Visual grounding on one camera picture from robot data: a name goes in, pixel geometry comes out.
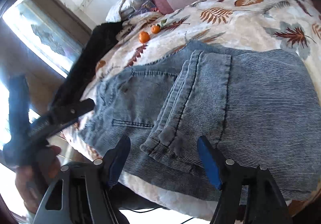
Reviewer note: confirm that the black cloth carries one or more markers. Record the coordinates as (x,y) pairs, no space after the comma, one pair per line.
(82,68)

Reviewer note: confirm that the patterned glass window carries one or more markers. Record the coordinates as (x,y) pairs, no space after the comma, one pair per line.
(37,30)

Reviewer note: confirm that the person's left hand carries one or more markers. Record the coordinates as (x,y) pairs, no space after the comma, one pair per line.
(25,183)

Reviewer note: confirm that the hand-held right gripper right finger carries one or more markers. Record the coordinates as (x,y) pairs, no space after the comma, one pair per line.
(210,163)

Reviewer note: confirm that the blue denim pants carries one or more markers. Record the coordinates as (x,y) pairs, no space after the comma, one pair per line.
(250,103)

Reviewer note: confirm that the orange tangerine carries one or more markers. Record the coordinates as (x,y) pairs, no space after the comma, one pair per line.
(155,29)
(144,37)

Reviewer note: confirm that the purple patterned cloth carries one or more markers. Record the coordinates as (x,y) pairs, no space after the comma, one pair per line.
(148,8)

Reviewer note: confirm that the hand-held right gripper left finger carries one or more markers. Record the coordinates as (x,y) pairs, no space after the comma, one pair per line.
(117,163)

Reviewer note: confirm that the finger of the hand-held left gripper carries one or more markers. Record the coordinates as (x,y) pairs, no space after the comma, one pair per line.
(17,103)
(71,111)

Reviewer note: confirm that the leaf-print blanket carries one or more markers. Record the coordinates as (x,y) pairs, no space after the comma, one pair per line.
(250,25)

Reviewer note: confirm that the white cloth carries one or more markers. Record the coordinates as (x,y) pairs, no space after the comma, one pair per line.
(114,11)

